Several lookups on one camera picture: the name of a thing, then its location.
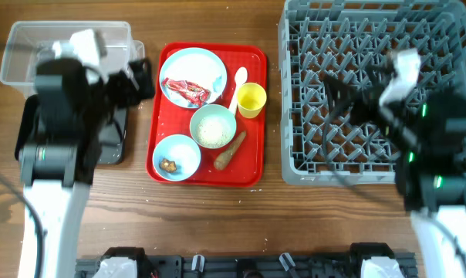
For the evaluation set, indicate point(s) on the green bowl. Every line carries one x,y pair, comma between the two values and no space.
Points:
211,110

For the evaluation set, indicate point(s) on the brown food scrap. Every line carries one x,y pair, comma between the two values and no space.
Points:
168,166

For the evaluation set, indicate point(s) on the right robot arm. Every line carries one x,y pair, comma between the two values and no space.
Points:
429,174

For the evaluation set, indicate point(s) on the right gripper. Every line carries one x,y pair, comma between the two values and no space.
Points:
366,107

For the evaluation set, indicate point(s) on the brown carrot-shaped root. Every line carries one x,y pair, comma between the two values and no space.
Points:
223,159

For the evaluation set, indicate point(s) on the black plastic tray bin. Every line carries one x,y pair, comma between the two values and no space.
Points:
112,136

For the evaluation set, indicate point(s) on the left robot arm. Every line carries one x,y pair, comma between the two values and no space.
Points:
58,149

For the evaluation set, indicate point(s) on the yellow plastic cup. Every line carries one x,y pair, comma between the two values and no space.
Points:
251,99

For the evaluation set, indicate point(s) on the white rice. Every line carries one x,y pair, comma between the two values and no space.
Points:
213,132

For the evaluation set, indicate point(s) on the red serving tray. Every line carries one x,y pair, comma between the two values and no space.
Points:
246,166

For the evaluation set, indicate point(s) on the red snack wrapper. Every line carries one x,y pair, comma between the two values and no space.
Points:
192,92

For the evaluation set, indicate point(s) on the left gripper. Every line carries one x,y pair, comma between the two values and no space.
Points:
119,84

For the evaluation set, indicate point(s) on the large light blue plate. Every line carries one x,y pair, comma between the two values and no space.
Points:
199,66

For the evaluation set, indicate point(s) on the small light blue bowl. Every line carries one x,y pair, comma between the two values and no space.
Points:
180,149

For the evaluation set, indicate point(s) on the white plastic spoon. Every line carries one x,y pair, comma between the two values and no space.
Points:
241,77

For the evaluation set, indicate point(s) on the clear plastic bin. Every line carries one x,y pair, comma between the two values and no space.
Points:
30,42

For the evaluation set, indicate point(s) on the grey dishwasher rack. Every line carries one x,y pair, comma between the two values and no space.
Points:
339,38

